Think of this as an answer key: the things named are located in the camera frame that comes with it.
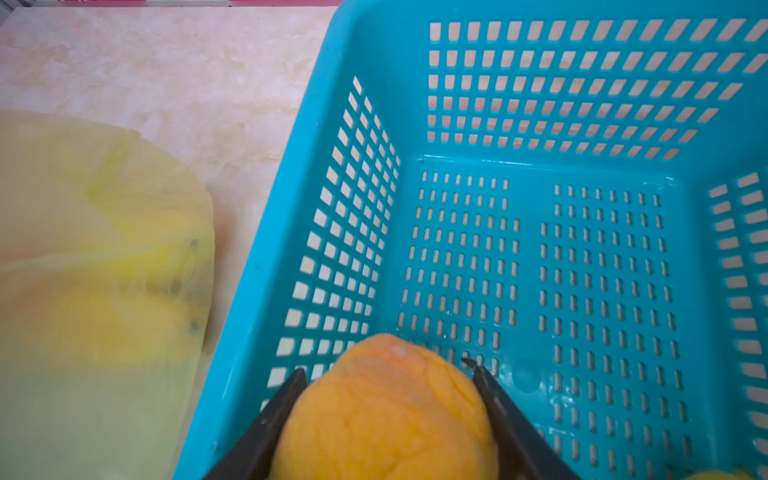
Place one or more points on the yellow translucent plastic bag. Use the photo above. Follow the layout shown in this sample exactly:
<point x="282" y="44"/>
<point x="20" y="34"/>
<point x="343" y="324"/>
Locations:
<point x="107" y="273"/>

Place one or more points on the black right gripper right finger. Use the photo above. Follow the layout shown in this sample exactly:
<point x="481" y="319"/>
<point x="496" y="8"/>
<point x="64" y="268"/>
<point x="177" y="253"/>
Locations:
<point x="522" y="452"/>

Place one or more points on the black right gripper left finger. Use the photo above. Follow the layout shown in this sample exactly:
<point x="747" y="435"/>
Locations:
<point x="251" y="456"/>

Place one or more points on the teal plastic mesh basket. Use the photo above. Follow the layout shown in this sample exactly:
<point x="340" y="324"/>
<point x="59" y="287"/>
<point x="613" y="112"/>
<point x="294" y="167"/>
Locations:
<point x="571" y="193"/>

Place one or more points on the yellow toy lemon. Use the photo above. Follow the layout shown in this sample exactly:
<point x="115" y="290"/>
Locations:
<point x="720" y="475"/>

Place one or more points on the orange toy fruit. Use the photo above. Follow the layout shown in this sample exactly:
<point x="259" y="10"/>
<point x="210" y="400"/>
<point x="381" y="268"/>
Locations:
<point x="388" y="409"/>

